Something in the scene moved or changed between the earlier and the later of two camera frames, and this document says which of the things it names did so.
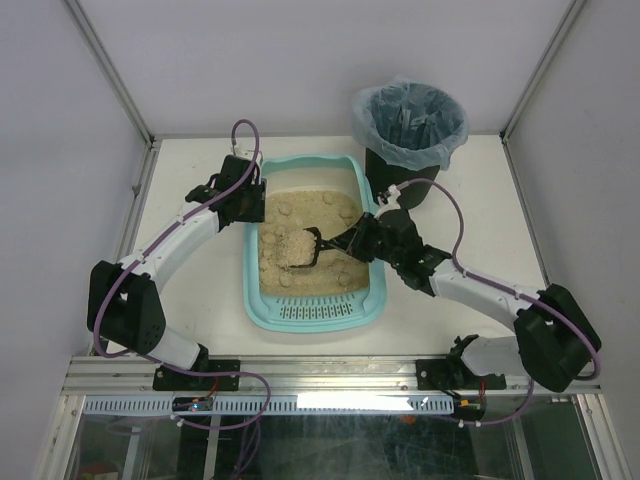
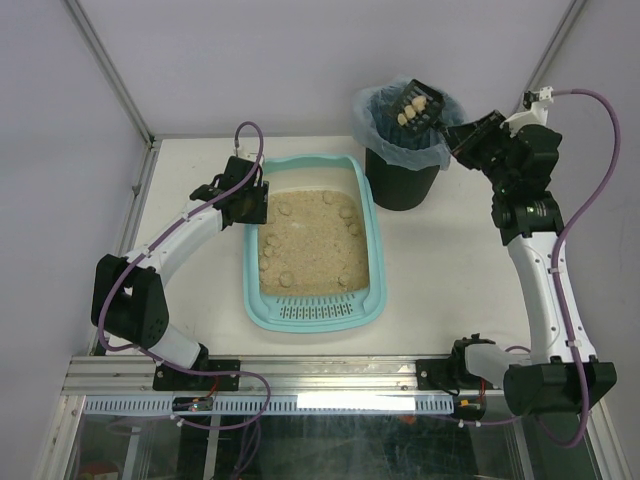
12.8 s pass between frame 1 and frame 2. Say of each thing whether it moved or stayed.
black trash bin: stayed
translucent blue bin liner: stayed
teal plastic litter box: stayed
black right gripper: moved
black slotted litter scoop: moved
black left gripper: stayed
